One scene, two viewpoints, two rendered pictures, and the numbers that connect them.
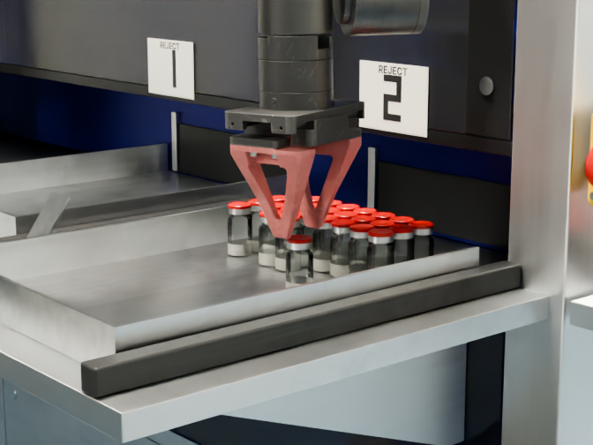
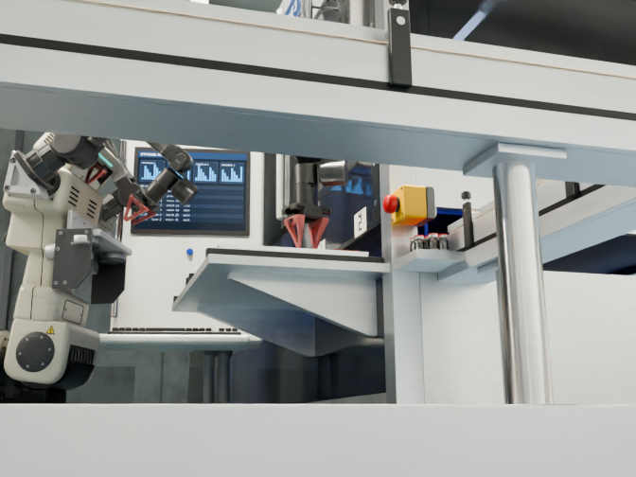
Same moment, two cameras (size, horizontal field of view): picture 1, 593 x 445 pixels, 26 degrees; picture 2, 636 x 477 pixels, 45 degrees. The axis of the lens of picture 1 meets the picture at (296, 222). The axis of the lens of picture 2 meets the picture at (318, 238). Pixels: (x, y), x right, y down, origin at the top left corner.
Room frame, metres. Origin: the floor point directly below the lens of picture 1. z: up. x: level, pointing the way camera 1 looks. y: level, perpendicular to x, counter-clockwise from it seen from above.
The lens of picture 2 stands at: (-0.61, -0.72, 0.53)
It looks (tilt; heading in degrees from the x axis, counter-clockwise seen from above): 14 degrees up; 23
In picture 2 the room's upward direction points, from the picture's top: straight up
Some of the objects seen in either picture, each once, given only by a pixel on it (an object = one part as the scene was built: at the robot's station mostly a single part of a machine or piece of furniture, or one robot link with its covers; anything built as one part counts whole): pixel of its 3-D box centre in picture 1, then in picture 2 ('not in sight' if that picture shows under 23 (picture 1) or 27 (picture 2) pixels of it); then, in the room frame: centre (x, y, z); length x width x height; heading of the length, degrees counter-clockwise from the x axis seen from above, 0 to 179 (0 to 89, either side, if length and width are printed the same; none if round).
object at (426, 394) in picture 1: (304, 411); (303, 305); (0.95, -0.01, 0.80); 0.34 x 0.03 x 0.13; 130
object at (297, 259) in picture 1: (299, 267); not in sight; (0.98, 0.00, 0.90); 0.02 x 0.02 x 0.04
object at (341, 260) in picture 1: (317, 241); not in sight; (1.06, -0.02, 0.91); 0.18 x 0.02 x 0.05; 39
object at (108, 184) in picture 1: (102, 191); not in sight; (1.32, 0.20, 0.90); 0.34 x 0.26 x 0.04; 130
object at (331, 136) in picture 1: (303, 172); (309, 230); (0.99, -0.01, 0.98); 0.07 x 0.07 x 0.09; 55
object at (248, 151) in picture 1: (290, 175); (303, 230); (0.98, 0.00, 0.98); 0.07 x 0.07 x 0.09; 55
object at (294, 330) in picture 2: not in sight; (256, 331); (1.33, 0.32, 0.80); 0.34 x 0.03 x 0.13; 130
